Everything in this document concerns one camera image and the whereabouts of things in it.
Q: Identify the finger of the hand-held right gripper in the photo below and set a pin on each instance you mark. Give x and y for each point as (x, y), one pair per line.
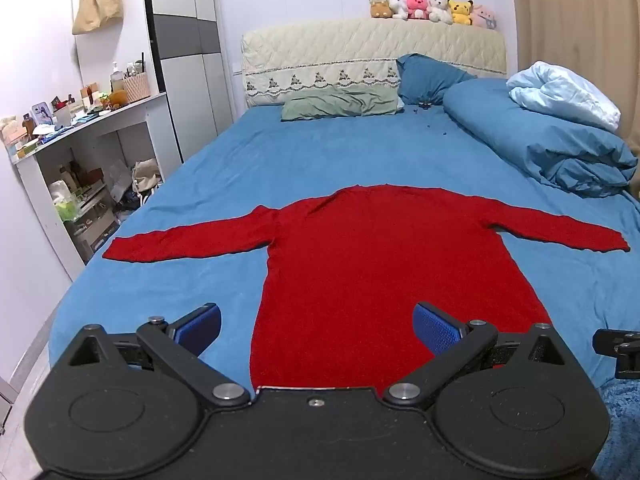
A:
(607, 342)
(630, 362)

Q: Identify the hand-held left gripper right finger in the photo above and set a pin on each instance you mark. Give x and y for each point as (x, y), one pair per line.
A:
(435, 327)

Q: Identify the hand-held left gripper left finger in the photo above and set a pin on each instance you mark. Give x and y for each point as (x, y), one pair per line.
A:
(200, 327)

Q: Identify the red knit sweater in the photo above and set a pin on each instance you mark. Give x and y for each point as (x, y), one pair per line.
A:
(370, 260)

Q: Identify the blue fluffy rug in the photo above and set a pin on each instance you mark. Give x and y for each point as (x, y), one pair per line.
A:
(622, 420)

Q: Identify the beige canvas bag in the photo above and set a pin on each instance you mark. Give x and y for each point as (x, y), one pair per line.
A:
(146, 174)

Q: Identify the blue bed sheet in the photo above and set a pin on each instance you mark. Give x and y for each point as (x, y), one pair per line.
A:
(250, 160)

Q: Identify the green tissue pack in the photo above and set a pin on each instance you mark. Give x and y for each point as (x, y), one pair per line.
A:
(65, 205)

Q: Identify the blue folded duvet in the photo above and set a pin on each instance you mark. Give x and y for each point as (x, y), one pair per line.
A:
(540, 140)

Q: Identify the white desk with shelves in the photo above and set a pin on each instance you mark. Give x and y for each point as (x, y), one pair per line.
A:
(135, 115)

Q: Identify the white and grey wardrobe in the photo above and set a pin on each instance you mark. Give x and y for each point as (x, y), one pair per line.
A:
(190, 85)

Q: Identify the orange plush toy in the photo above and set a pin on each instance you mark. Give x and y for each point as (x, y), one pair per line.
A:
(116, 99)

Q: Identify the green pillow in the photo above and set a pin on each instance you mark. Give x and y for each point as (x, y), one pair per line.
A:
(340, 102)

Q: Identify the wicker basket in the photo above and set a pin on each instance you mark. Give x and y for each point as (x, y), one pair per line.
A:
(136, 87)

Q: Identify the blue pillow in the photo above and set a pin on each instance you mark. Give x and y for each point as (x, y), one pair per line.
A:
(425, 77)

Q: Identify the light blue blanket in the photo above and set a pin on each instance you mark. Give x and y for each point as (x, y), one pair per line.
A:
(560, 90)

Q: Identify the white pump bottle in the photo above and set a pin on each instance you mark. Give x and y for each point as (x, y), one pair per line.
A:
(116, 80)

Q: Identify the cream quilted headboard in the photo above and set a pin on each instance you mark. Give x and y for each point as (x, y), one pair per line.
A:
(350, 45)

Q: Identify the row of plush toys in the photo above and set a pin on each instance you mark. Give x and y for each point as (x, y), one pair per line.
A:
(430, 10)

